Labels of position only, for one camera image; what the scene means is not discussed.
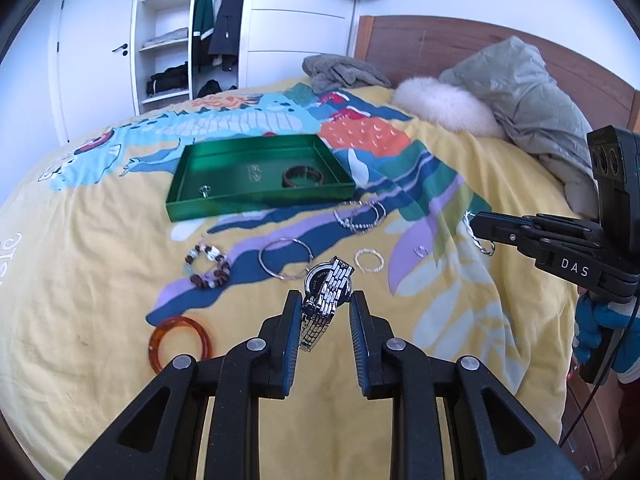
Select dark hanging coat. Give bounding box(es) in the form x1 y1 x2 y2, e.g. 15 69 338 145
207 0 244 72

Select orange amber bangle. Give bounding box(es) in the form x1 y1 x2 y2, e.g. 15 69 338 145
148 317 212 373

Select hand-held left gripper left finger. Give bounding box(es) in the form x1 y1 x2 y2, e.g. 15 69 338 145
64 290 304 480

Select folded light grey clothes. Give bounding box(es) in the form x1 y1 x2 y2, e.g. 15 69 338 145
141 27 190 49

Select silver metal wristwatch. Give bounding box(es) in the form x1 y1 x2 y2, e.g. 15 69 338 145
299 256 357 353

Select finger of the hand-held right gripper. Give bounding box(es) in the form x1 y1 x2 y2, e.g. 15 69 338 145
472 211 603 251
535 240 640 301

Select grey crumpled cloth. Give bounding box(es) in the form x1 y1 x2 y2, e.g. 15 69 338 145
301 54 393 93

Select twisted silver bracelet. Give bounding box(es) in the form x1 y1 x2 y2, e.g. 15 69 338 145
354 248 385 274

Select white fur collar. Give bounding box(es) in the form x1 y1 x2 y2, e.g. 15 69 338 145
392 77 506 138

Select white door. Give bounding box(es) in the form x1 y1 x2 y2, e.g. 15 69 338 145
47 0 138 146

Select silver link chain bracelet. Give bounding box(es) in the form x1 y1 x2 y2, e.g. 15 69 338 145
462 211 496 257

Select folded black clothes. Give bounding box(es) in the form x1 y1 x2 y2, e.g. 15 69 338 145
146 62 190 96

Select plain silver bangle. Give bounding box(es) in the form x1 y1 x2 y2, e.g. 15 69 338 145
258 237 314 280

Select grey puffer jacket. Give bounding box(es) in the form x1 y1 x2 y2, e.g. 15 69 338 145
439 36 601 216

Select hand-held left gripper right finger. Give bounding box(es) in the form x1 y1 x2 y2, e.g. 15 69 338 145
348 290 583 480

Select green jewelry tray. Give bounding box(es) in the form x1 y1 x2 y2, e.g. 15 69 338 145
165 134 357 223

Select green and white hanging jacket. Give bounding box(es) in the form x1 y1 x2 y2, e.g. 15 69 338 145
192 0 222 73

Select dark brown bangle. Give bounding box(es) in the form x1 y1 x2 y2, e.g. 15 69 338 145
281 165 325 188

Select person's right hand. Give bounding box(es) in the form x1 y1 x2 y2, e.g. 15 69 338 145
572 292 640 376

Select brown beaded bracelet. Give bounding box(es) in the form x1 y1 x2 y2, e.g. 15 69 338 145
184 244 232 291

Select black cable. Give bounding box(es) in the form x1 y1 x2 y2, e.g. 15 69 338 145
559 297 640 447

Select white wardrobe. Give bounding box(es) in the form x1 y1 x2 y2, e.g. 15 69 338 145
131 0 356 116

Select wooden headboard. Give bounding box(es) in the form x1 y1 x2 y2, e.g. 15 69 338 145
356 15 640 131

